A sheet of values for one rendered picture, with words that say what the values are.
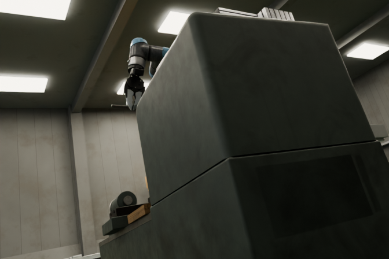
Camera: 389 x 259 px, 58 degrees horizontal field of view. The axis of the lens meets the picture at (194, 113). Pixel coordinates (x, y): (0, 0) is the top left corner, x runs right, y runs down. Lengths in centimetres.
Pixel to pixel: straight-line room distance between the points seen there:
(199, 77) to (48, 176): 861
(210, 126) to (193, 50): 20
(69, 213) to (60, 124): 232
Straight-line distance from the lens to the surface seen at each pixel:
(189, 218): 96
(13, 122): 971
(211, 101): 79
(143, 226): 157
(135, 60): 157
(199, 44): 85
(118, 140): 1002
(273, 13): 243
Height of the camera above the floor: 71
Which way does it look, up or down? 20 degrees up
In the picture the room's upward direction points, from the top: 13 degrees counter-clockwise
